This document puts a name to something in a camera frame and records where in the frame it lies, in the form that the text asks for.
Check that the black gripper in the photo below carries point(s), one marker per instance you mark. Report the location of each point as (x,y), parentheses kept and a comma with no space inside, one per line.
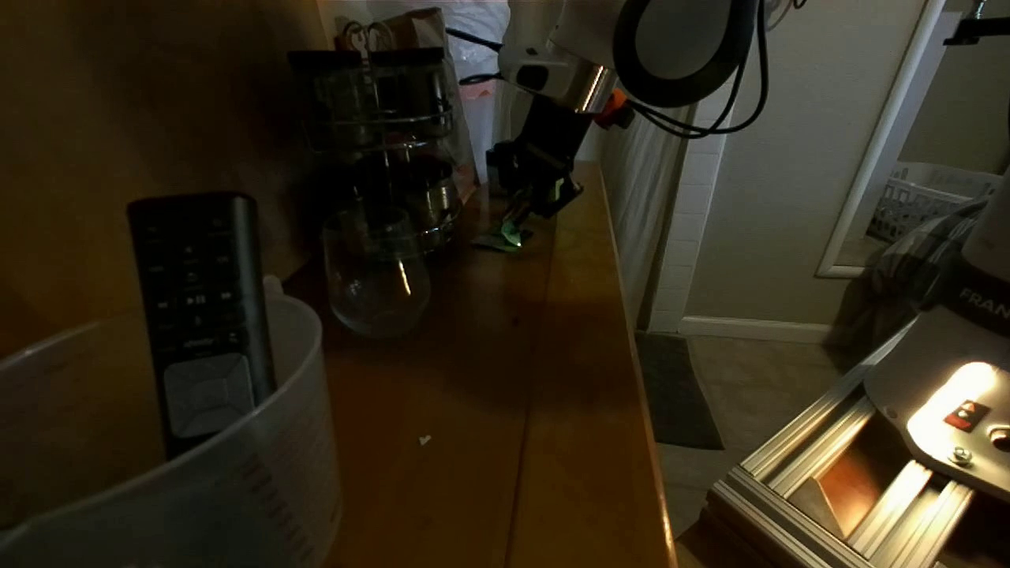
(557,128)

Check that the green sachet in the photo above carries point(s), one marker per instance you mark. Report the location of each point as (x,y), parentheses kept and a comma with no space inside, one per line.
(494,243)
(514,229)

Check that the white plastic bag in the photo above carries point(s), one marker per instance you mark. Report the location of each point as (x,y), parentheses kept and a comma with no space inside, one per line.
(478,65)

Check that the stemless clear glass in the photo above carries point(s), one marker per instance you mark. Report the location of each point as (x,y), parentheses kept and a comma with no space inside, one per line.
(373,284)

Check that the dark floor mat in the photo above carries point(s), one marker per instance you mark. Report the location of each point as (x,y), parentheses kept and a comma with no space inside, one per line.
(677,388)

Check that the small white crumb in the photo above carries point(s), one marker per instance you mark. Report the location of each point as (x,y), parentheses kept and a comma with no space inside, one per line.
(422,439)

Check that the white framed mirror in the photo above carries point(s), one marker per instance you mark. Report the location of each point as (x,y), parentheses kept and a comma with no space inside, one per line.
(878,138)

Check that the black remote control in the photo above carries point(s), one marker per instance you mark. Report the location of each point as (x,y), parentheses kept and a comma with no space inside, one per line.
(198,303)

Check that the dark crumpled blanket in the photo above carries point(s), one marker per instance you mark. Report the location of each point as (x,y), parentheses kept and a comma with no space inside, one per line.
(903,287)

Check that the white laundry basket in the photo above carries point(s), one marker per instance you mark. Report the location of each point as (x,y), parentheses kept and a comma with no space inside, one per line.
(924,193)

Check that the white plastic tub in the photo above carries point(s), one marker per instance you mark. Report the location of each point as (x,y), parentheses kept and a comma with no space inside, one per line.
(263,475)

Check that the grey robot mounting plate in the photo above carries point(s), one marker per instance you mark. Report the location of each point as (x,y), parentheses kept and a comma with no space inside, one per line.
(949,404)

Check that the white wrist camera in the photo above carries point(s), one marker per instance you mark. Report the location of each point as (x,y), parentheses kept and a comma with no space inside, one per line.
(529,74)

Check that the white door frame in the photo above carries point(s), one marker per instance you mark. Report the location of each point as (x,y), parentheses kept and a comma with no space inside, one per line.
(683,233)

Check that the aluminium extrusion frame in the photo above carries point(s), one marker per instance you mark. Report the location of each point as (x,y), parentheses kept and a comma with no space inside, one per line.
(831,484)

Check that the black overhead bracket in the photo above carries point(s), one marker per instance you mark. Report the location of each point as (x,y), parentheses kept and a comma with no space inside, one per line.
(978,31)

